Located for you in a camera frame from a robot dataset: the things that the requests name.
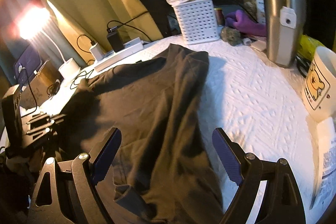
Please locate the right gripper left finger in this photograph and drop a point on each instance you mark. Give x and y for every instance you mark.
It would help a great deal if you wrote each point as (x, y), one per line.
(66, 191)

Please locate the dark brown t-shirt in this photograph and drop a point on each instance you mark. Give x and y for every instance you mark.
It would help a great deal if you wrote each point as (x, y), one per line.
(161, 173)

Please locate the brown cardboard box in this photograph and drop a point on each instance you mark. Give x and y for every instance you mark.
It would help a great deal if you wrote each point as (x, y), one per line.
(45, 77)

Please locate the white cream tube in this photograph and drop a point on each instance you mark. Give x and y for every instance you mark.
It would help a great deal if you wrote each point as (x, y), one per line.
(325, 186)

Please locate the black tablet display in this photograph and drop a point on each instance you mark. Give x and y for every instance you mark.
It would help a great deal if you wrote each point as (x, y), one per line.
(28, 63)

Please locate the white quilted bed cover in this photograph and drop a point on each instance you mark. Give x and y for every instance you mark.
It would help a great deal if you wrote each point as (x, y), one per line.
(259, 105)

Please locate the white desk lamp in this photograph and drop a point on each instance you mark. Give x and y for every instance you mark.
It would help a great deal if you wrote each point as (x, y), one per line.
(35, 25)

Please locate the white usb charger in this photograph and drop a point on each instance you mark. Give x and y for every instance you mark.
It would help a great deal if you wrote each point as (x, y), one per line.
(97, 51)

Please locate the white cartoon mug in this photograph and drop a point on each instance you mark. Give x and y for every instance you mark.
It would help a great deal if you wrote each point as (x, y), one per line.
(319, 87)

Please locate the black power adapter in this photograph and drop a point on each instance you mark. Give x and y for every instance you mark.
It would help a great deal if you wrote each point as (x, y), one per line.
(115, 40)

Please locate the white power strip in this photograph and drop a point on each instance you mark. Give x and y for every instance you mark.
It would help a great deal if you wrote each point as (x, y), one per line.
(112, 57)

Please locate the yellow bag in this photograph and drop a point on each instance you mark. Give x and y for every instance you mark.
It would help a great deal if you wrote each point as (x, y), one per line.
(306, 49)

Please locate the grey stone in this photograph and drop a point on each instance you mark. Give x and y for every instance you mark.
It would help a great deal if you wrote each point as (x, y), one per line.
(231, 36)

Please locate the purple cloth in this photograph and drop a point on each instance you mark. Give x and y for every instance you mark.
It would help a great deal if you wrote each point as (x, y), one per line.
(240, 21)

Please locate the stainless steel travel tumbler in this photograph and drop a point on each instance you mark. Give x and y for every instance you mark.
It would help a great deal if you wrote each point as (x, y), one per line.
(285, 20)

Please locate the glass jar white lid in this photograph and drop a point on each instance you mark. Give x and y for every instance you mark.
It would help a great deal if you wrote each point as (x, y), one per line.
(255, 9)

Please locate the white perforated plastic basket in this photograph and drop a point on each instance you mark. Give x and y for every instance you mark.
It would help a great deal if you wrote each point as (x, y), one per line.
(196, 19)

